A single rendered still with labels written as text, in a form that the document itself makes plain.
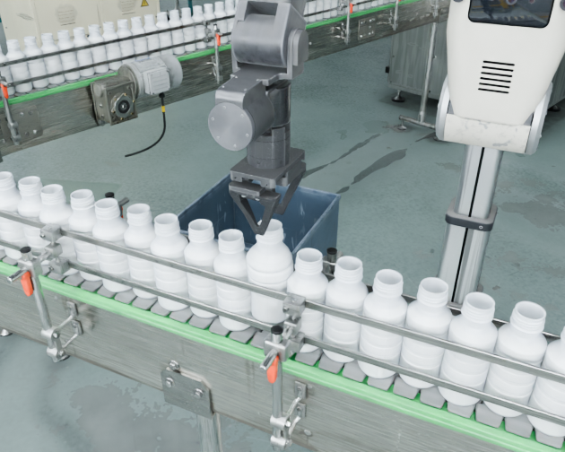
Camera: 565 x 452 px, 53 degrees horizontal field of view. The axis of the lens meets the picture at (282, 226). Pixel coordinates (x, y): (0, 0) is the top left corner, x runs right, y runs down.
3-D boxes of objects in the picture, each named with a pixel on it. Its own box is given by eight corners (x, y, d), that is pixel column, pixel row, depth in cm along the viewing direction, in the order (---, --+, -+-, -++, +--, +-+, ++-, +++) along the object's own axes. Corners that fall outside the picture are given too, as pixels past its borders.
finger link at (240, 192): (230, 237, 78) (226, 175, 73) (254, 212, 83) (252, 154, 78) (274, 248, 75) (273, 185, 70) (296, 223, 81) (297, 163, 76)
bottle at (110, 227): (114, 271, 105) (99, 193, 96) (143, 276, 103) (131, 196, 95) (97, 291, 100) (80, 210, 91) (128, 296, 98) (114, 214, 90)
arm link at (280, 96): (298, 71, 71) (257, 65, 73) (274, 86, 65) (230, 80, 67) (297, 124, 74) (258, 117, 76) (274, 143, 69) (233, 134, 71)
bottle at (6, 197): (0, 254, 109) (-24, 178, 101) (27, 240, 114) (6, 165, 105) (19, 265, 107) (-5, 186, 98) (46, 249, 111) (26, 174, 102)
